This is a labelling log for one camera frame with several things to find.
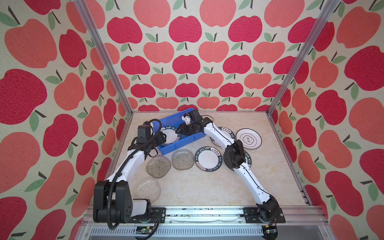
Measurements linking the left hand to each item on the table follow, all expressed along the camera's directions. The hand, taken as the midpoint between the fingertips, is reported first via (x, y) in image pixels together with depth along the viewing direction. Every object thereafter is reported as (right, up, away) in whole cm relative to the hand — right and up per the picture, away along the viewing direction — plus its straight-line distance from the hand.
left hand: (165, 137), depth 88 cm
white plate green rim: (+42, +2, +20) cm, 47 cm away
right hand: (+8, +3, +13) cm, 15 cm away
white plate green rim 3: (+52, -14, +6) cm, 54 cm away
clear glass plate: (+10, -15, +7) cm, 20 cm away
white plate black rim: (+58, -3, +17) cm, 61 cm away
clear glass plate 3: (-10, -29, -4) cm, 31 cm away
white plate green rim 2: (+27, -15, +7) cm, 32 cm away
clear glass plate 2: (-5, -19, +3) cm, 20 cm away
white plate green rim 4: (+1, -1, +17) cm, 18 cm away
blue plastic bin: (+3, +10, +19) cm, 22 cm away
